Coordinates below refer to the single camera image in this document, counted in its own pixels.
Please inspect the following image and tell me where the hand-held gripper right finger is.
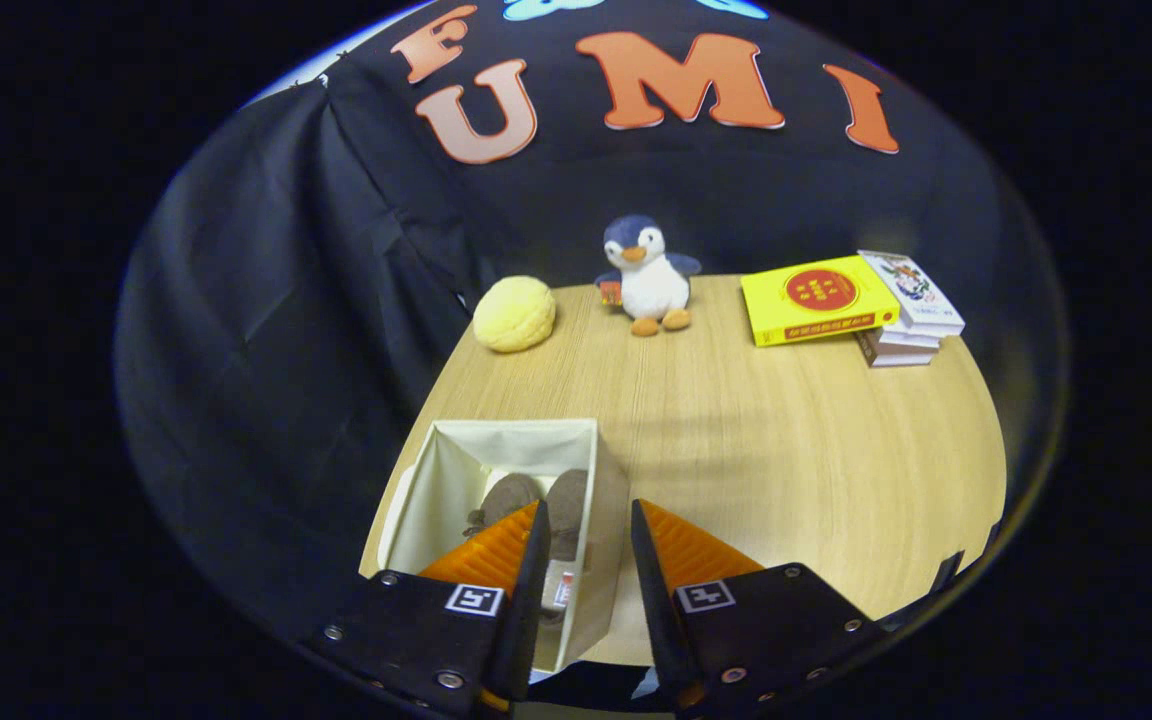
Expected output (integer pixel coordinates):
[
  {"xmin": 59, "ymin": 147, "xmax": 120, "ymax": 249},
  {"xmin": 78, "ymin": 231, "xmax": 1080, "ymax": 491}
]
[{"xmin": 630, "ymin": 498, "xmax": 887, "ymax": 713}]

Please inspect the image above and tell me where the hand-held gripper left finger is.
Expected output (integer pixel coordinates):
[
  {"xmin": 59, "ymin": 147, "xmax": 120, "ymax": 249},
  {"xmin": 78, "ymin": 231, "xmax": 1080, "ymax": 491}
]
[{"xmin": 306, "ymin": 500, "xmax": 552, "ymax": 716}]

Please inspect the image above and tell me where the brown fuzzy shoe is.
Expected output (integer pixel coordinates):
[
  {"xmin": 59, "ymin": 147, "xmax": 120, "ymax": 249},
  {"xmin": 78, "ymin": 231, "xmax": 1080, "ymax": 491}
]
[
  {"xmin": 466, "ymin": 473, "xmax": 544, "ymax": 541},
  {"xmin": 544, "ymin": 468, "xmax": 590, "ymax": 627}
]

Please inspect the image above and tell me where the cream fabric storage box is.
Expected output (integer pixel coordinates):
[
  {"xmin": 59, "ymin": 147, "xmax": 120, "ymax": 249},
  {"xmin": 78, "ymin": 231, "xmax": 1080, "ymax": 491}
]
[{"xmin": 376, "ymin": 418, "xmax": 632, "ymax": 673}]

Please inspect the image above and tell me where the yellow bun plush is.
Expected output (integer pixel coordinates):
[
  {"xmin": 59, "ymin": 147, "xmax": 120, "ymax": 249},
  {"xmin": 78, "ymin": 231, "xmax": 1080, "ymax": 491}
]
[{"xmin": 473, "ymin": 276, "xmax": 557, "ymax": 353}]

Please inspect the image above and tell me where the blue white penguin plush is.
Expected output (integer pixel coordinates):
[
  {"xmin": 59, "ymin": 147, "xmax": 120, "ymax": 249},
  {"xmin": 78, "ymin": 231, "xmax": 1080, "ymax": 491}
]
[{"xmin": 594, "ymin": 215, "xmax": 703, "ymax": 338}]

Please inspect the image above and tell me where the white book with brown spine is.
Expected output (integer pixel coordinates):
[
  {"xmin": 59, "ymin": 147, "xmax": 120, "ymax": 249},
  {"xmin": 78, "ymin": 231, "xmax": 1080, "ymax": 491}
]
[
  {"xmin": 871, "ymin": 325, "xmax": 942, "ymax": 351},
  {"xmin": 856, "ymin": 335, "xmax": 937, "ymax": 368}
]

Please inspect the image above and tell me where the yellow book with red circle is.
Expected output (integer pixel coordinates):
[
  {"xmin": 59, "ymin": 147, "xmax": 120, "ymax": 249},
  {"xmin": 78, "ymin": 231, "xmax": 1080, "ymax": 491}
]
[{"xmin": 740, "ymin": 255, "xmax": 901, "ymax": 347}]

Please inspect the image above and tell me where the white illustrated book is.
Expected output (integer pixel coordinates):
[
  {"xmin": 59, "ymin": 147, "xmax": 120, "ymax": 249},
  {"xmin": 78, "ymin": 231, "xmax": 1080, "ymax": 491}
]
[{"xmin": 857, "ymin": 249, "xmax": 966, "ymax": 337}]

